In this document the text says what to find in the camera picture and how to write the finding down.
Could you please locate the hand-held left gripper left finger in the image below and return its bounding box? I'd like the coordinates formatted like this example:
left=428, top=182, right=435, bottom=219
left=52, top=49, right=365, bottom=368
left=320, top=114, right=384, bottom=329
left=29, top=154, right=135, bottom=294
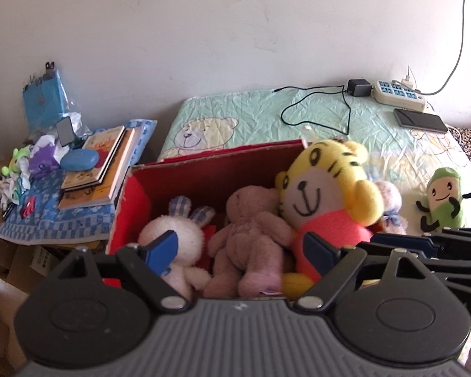
left=57, top=231, right=191, bottom=315

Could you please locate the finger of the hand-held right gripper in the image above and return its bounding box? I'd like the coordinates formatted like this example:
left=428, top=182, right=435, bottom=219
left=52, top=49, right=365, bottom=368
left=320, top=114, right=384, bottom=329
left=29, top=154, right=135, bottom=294
left=418, top=261, right=471, bottom=283
left=371, top=228, right=471, bottom=262

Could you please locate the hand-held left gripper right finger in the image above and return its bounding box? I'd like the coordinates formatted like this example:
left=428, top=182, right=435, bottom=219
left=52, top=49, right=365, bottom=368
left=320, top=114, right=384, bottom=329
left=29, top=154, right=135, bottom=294
left=294, top=232, right=430, bottom=315

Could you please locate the small white bunny plush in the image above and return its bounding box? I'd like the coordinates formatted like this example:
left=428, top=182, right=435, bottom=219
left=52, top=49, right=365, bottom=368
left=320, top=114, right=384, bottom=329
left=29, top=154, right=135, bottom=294
left=137, top=195, right=216, bottom=299

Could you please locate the green plush toy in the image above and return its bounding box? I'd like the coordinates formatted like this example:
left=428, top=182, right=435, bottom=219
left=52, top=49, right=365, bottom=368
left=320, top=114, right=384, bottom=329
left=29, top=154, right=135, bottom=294
left=416, top=167, right=471, bottom=233

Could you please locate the pink teddy bear plush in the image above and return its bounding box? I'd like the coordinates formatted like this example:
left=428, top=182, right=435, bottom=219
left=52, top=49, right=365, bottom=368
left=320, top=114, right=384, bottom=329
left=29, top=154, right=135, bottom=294
left=203, top=186, right=299, bottom=298

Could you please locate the yellow tiger plush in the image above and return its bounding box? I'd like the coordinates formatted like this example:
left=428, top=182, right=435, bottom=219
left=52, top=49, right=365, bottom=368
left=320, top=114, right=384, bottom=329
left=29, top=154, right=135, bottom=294
left=275, top=139, right=385, bottom=299

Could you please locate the red cardboard box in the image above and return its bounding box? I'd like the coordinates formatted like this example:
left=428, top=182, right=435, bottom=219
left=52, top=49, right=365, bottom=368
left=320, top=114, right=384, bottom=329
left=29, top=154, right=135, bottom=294
left=105, top=139, right=381, bottom=299

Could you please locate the large white bunny plush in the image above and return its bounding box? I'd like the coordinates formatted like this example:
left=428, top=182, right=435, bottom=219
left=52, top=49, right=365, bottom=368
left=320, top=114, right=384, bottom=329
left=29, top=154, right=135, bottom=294
left=371, top=180, right=409, bottom=234

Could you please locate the stack of books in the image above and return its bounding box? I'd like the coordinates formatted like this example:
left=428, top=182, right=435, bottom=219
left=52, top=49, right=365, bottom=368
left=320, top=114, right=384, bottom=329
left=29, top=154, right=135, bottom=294
left=57, top=128, right=143, bottom=211

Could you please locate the blue checkered cloth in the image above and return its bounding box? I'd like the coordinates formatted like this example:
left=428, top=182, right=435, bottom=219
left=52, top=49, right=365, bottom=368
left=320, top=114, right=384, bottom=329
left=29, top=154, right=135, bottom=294
left=0, top=119, right=158, bottom=245

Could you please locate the yellow book dark border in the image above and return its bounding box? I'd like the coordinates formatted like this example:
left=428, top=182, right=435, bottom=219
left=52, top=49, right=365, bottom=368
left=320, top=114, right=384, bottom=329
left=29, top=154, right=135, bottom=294
left=61, top=126, right=126, bottom=190

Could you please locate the blue glasses case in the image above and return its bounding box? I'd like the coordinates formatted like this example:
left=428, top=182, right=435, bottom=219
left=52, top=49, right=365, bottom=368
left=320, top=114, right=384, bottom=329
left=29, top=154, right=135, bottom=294
left=60, top=150, right=100, bottom=172

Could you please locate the black smartphone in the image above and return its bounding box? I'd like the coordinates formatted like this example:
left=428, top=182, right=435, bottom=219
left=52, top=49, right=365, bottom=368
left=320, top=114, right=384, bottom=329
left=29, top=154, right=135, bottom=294
left=393, top=108, right=449, bottom=133

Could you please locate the small silver mirror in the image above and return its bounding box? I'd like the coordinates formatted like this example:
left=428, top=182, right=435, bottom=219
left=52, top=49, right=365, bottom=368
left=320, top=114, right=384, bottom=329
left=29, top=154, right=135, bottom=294
left=56, top=117, right=76, bottom=147

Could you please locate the white power strip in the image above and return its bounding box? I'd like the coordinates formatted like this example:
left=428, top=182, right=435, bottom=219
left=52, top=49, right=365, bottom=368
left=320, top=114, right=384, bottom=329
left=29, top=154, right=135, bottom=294
left=372, top=79, right=428, bottom=111

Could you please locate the black power adapter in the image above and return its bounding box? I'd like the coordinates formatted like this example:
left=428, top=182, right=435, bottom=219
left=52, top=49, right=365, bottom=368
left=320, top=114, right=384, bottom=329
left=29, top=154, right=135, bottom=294
left=347, top=79, right=373, bottom=98

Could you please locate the white USB charger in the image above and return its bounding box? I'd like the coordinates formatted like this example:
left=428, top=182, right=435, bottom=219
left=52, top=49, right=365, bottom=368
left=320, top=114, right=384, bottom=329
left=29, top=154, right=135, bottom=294
left=400, top=67, right=417, bottom=89

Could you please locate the green frog toy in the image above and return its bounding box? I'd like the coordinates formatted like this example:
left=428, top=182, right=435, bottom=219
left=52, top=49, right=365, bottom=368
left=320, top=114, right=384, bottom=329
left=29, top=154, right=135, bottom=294
left=1, top=146, right=33, bottom=178

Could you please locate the small white toy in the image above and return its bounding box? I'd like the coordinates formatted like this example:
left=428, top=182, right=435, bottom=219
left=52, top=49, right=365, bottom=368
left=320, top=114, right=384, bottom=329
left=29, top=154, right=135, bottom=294
left=0, top=173, right=21, bottom=205

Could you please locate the white charging cable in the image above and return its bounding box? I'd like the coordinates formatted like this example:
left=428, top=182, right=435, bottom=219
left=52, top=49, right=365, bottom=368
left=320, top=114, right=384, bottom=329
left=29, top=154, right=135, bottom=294
left=425, top=100, right=463, bottom=143

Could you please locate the black cable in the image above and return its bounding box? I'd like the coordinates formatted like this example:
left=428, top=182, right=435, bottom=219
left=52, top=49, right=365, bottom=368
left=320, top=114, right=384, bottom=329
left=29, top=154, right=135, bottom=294
left=275, top=84, right=352, bottom=136

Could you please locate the grey power cord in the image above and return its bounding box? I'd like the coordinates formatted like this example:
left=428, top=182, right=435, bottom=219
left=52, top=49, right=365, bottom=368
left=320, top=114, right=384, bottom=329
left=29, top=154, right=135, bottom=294
left=416, top=0, right=470, bottom=97

